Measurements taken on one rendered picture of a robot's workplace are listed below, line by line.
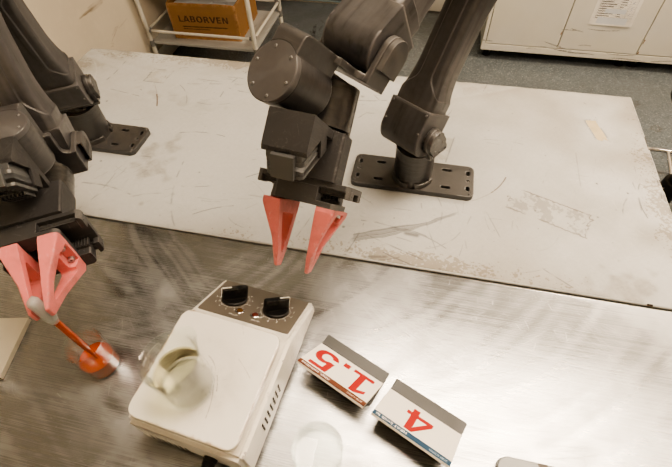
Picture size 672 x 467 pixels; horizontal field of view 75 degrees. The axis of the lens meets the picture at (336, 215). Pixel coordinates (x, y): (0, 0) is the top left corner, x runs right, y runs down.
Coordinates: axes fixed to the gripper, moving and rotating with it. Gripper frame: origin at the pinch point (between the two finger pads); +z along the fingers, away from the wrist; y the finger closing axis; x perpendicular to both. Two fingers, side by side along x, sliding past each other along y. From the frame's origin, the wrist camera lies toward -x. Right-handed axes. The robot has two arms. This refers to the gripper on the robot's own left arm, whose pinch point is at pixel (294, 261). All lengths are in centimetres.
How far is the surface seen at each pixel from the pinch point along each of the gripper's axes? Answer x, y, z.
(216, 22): 169, -124, -87
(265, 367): -3.1, 0.5, 10.9
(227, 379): -4.6, -2.7, 12.6
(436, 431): 3.0, 18.9, 14.2
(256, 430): -4.6, 1.5, 16.6
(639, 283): 22.0, 42.0, -5.9
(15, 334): 0.8, -34.9, 18.9
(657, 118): 204, 107, -85
